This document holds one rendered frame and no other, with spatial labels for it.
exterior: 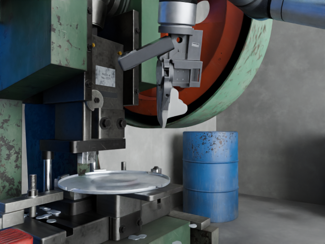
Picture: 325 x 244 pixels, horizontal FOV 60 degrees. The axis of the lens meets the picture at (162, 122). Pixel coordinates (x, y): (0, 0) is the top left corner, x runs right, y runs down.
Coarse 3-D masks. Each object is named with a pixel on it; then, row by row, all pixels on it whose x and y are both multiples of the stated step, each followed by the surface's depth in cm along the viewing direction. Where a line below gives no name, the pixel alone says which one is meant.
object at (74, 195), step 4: (56, 180) 78; (56, 184) 78; (56, 188) 78; (60, 188) 77; (64, 192) 76; (68, 192) 75; (72, 192) 74; (64, 196) 76; (68, 196) 75; (72, 196) 74; (76, 196) 74; (80, 196) 75; (84, 196) 76; (88, 196) 77
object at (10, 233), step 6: (0, 234) 43; (6, 234) 43; (12, 234) 43; (18, 234) 43; (24, 234) 43; (0, 240) 41; (6, 240) 41; (12, 240) 41; (18, 240) 41; (24, 240) 41; (30, 240) 42
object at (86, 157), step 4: (80, 152) 80; (84, 152) 80; (88, 152) 80; (92, 152) 82; (80, 156) 80; (84, 156) 80; (88, 156) 80; (92, 156) 82; (80, 160) 80; (84, 160) 80; (88, 160) 80; (92, 160) 82
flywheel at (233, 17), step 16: (208, 0) 100; (224, 0) 97; (208, 16) 100; (224, 16) 97; (240, 16) 90; (208, 32) 100; (224, 32) 93; (240, 32) 90; (208, 48) 100; (224, 48) 93; (240, 48) 94; (208, 64) 96; (224, 64) 93; (208, 80) 96; (224, 80) 98; (144, 96) 116; (192, 96) 100; (208, 96) 101; (144, 112) 113
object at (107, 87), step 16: (96, 48) 76; (112, 48) 80; (96, 64) 75; (112, 64) 80; (96, 80) 75; (112, 80) 80; (96, 96) 74; (112, 96) 80; (64, 112) 76; (80, 112) 72; (96, 112) 73; (112, 112) 76; (64, 128) 76; (80, 128) 72; (96, 128) 72; (112, 128) 76
